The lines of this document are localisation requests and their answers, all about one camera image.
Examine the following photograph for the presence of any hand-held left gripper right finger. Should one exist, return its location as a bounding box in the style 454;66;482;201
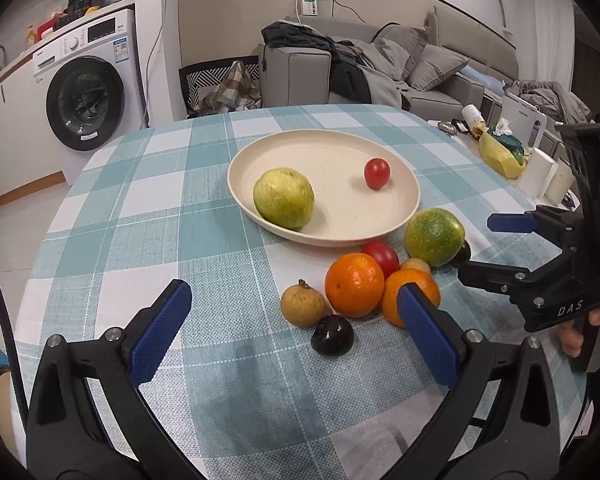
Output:
396;282;588;480

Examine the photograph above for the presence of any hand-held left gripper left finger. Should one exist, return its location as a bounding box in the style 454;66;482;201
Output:
26;279;206;480

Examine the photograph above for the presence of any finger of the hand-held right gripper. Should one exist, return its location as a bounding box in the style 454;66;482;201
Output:
487;206;586;251
457;260;536;302

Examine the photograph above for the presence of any dark purple plum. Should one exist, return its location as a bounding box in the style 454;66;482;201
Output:
311;314;355;357
450;240;472;267

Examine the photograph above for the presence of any orange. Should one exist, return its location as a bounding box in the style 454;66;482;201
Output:
325;253;386;318
381;269;441;328

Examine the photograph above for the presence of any green-orange citrus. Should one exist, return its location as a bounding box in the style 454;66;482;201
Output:
405;208;466;267

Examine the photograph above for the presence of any red tomato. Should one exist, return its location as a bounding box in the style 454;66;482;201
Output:
364;158;391;190
361;241;401;278

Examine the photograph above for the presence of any cream oval plate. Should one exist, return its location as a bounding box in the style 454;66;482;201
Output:
227;131;421;247

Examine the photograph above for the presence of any person's right hand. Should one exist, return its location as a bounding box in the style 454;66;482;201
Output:
559;302;600;358

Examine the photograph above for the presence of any small brown longan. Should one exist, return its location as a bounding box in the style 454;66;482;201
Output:
399;257;432;276

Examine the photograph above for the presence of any yellow container with items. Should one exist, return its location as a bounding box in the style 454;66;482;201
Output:
479;130;528;177

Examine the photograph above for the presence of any white appliance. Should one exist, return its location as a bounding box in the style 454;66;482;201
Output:
501;94;548;152

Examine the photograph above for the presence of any white bottle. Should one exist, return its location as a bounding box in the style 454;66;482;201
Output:
462;105;486;137

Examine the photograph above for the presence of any teal checked tablecloth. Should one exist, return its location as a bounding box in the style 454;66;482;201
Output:
12;105;588;480

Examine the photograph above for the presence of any grey blanket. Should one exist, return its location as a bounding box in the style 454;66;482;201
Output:
505;80;591;123

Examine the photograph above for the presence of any grey pillow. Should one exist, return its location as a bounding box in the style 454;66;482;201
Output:
372;24;428;81
407;44;468;92

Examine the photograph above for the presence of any yellow-green guava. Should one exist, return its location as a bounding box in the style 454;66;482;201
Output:
253;167;315;231

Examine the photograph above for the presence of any grey garment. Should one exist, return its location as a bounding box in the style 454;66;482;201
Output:
360;65;412;111

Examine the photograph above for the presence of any dark jacket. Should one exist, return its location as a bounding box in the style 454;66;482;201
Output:
261;20;373;103

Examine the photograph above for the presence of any white counter cabinet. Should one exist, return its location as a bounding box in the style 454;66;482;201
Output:
0;50;71;206

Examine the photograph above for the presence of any plaid cloth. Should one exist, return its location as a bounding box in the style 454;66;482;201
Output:
195;60;263;116

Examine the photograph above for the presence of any white washing machine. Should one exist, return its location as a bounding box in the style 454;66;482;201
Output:
32;7;148;183

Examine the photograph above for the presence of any grey sofa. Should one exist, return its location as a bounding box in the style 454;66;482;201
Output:
257;7;521;126

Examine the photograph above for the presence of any black patterned basket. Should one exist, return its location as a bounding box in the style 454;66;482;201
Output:
179;57;261;118

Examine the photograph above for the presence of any black pressure cooker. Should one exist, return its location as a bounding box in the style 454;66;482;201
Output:
67;0;111;17

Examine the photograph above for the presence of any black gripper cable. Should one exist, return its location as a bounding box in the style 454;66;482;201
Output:
0;247;27;411

